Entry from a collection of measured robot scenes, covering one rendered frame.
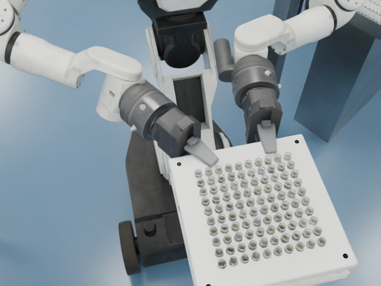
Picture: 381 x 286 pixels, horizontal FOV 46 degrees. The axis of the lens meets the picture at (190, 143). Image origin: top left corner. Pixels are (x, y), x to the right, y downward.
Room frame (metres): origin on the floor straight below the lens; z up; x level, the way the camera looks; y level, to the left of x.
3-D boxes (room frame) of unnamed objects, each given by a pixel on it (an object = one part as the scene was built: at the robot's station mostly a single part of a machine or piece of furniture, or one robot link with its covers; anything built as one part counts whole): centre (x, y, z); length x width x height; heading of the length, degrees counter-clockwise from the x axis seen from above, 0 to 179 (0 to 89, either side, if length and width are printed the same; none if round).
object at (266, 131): (0.45, -0.14, 1.07); 0.06 x 0.03 x 0.02; 4
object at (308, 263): (0.32, -0.11, 1.05); 0.25 x 0.24 x 0.02; 102
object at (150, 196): (0.92, 0.03, 0.19); 0.64 x 0.52 x 0.33; 13
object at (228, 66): (0.65, -0.11, 1.04); 0.11 x 0.11 x 0.11; 4
